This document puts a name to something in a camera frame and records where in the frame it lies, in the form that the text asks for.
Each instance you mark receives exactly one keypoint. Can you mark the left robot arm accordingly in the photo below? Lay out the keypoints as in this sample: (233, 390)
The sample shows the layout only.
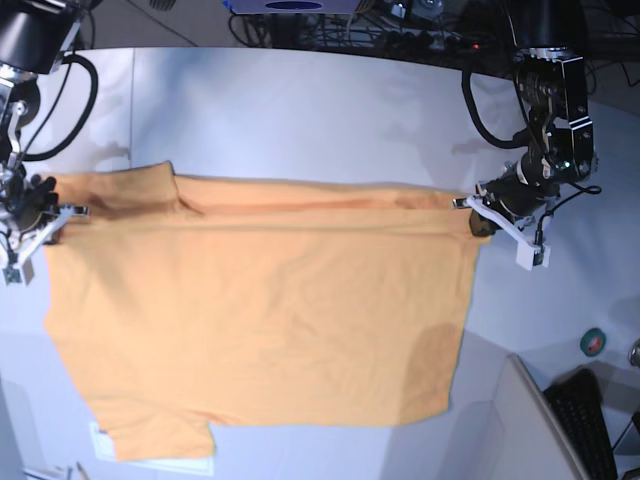
(548, 74)

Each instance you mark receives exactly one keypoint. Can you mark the black keyboard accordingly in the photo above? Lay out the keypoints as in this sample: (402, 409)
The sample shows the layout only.
(576, 403)

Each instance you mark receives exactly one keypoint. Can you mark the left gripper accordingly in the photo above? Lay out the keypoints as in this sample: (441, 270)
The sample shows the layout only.
(507, 202)

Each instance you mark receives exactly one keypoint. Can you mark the grey desk partition panel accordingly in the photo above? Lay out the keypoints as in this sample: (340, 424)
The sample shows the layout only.
(533, 445)

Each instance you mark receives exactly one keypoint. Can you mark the white cable tray slot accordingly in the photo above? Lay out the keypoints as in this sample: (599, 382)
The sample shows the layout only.
(104, 450)

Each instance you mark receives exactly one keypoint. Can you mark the green tape roll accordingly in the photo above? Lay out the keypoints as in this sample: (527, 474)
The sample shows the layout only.
(593, 342)

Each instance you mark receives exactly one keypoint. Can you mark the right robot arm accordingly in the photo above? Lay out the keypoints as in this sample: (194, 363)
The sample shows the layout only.
(37, 37)

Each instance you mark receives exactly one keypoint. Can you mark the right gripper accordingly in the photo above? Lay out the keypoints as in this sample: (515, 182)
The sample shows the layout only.
(30, 219)

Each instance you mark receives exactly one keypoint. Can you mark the silver knob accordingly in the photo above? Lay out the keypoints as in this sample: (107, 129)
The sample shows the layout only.
(634, 354)

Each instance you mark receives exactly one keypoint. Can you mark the orange t-shirt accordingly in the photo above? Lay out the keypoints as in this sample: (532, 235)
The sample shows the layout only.
(181, 302)

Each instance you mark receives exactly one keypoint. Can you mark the blue and white box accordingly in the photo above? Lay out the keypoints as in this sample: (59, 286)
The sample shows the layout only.
(291, 6)

